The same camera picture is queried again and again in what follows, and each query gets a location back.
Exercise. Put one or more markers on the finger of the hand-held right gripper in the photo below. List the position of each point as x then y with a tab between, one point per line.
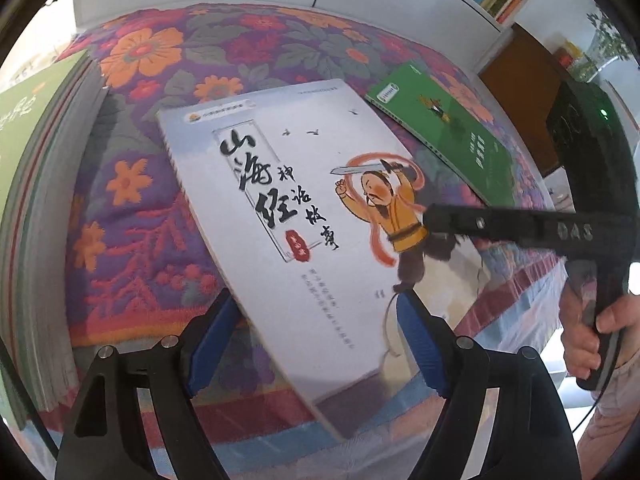
475	222

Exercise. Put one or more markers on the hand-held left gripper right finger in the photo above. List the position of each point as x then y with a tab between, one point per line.
420	345

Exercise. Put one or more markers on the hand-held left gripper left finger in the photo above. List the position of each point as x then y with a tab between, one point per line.
210	345

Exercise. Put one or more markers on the white grey ink-painting book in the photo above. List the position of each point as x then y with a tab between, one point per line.
300	185

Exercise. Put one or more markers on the stack of thin books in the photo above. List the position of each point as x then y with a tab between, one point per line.
45	220

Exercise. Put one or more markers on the person's right hand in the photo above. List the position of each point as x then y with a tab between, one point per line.
577	340

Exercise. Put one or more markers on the green book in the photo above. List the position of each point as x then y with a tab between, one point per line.
450	130

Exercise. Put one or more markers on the yellow red box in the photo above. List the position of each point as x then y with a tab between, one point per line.
570	55

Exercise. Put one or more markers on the green potted plant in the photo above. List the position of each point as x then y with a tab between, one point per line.
607	35

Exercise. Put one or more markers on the person's beige trousers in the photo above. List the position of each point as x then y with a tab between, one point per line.
612	420

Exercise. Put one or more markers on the floral woven cloth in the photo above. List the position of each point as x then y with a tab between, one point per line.
165	60

